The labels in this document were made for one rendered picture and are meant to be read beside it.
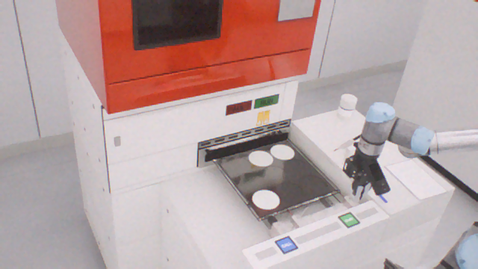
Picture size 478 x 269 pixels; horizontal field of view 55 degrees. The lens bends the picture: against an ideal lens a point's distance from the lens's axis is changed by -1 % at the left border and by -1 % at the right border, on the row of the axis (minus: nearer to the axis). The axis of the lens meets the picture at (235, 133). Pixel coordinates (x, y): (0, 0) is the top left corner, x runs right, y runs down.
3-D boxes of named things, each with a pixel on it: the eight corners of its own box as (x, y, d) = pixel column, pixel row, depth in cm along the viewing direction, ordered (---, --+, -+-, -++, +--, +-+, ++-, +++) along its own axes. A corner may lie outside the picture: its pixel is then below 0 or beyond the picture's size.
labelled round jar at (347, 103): (333, 113, 213) (337, 95, 208) (345, 110, 216) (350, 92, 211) (343, 121, 208) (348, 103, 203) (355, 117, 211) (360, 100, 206)
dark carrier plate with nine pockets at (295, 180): (216, 160, 189) (216, 159, 189) (286, 141, 204) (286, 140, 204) (260, 217, 166) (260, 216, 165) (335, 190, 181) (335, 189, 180)
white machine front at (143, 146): (109, 192, 180) (100, 105, 156) (283, 143, 215) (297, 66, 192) (111, 197, 177) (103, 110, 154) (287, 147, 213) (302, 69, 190)
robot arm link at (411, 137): (434, 136, 138) (398, 122, 142) (436, 128, 127) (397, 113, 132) (423, 160, 137) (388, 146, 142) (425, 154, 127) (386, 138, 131)
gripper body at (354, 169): (358, 166, 155) (367, 137, 148) (376, 182, 149) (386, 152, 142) (340, 172, 151) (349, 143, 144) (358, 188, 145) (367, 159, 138)
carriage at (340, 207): (268, 235, 165) (269, 229, 163) (346, 205, 181) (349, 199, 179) (280, 251, 159) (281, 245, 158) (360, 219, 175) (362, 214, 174)
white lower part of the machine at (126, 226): (85, 220, 274) (68, 104, 226) (209, 184, 310) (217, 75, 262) (122, 318, 226) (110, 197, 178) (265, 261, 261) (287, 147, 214)
